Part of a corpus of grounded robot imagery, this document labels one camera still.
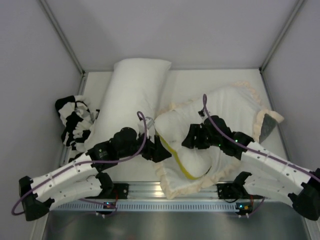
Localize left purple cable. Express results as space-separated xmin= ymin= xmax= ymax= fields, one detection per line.
xmin=10 ymin=110 xmax=148 ymax=216

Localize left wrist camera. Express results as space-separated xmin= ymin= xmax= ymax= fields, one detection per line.
xmin=139 ymin=116 xmax=155 ymax=132

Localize aluminium corner post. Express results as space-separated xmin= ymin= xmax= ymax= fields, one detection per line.
xmin=37 ymin=0 xmax=86 ymax=76
xmin=259 ymin=0 xmax=307 ymax=75

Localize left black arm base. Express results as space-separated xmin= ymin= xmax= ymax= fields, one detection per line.
xmin=98 ymin=183 xmax=130 ymax=200

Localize plain white pillow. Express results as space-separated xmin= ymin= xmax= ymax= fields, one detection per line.
xmin=84 ymin=58 xmax=172 ymax=150

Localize slotted grey cable duct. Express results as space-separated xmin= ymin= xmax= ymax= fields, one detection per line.
xmin=54 ymin=200 xmax=253 ymax=213

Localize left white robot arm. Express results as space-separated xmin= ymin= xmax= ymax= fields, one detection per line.
xmin=19 ymin=127 xmax=171 ymax=222

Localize black white patterned cloth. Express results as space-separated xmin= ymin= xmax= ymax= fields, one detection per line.
xmin=54 ymin=95 xmax=100 ymax=162

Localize grey cream frilled pillowcase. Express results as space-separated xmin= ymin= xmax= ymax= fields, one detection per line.
xmin=155 ymin=82 xmax=284 ymax=200

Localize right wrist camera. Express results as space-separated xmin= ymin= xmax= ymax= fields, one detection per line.
xmin=198 ymin=110 xmax=205 ymax=118

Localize left aluminium corner post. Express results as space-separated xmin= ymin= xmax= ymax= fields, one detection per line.
xmin=37 ymin=0 xmax=86 ymax=76

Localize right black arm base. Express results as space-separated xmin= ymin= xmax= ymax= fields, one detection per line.
xmin=216 ymin=183 xmax=247 ymax=202

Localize right aluminium corner post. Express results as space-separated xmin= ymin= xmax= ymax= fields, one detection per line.
xmin=259 ymin=0 xmax=307 ymax=75

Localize purple cable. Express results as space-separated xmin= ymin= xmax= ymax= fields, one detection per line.
xmin=10 ymin=110 xmax=148 ymax=216
xmin=202 ymin=93 xmax=320 ymax=178

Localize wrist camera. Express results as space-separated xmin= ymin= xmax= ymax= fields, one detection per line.
xmin=198 ymin=110 xmax=205 ymax=118
xmin=139 ymin=116 xmax=155 ymax=132

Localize aluminium mounting rail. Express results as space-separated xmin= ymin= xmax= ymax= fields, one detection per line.
xmin=49 ymin=181 xmax=301 ymax=201

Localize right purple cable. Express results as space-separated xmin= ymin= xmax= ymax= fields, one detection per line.
xmin=202 ymin=93 xmax=320 ymax=178

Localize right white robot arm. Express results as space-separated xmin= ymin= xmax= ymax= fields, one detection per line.
xmin=182 ymin=115 xmax=320 ymax=221

